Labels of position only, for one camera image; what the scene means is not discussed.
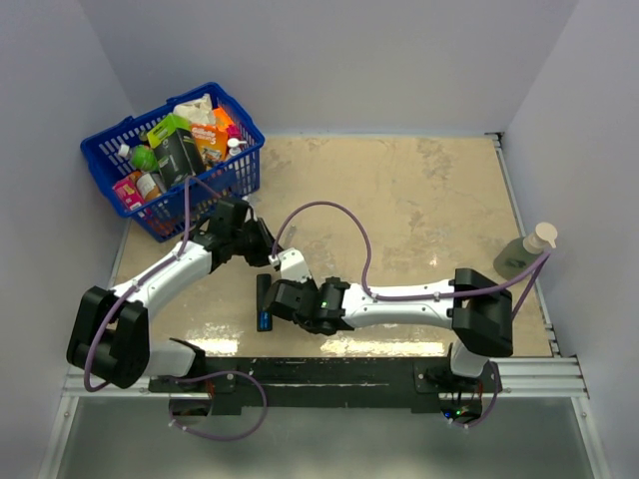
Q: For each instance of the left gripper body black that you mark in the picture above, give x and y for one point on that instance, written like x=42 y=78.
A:
x=253 y=242

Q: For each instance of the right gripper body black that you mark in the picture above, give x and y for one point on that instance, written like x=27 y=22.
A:
x=309 y=283

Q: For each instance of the black remote control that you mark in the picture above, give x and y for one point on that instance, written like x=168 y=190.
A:
x=263 y=284

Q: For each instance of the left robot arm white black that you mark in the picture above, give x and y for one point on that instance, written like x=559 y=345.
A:
x=111 y=337

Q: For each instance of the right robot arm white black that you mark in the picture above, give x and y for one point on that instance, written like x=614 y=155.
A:
x=475 y=308

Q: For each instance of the white pump bottle in basket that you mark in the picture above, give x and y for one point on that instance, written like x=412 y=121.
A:
x=235 y=147

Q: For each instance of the orange Gillette razor pack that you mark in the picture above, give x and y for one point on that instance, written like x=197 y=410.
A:
x=211 y=143

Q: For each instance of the blue plastic shopping basket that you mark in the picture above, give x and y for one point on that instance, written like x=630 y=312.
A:
x=196 y=196

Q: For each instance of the green black razor box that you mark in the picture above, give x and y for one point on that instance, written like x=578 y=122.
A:
x=175 y=150

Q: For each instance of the orange pill bottle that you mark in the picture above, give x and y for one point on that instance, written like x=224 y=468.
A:
x=148 y=187

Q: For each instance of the pink box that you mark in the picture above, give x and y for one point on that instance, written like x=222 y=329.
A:
x=127 y=193

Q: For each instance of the green bottle white cap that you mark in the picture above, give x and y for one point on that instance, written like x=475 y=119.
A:
x=141 y=157

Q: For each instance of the crumpled beige paper bag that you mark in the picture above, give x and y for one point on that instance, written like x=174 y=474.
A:
x=199 y=111

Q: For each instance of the green liquid soap pump bottle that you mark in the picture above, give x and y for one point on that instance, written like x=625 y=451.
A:
x=520 y=253

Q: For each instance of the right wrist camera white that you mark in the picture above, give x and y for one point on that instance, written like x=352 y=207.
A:
x=291 y=265

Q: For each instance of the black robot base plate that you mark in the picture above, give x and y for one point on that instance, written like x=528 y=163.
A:
x=228 y=385

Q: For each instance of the aluminium frame rail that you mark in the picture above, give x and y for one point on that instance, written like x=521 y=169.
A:
x=521 y=377

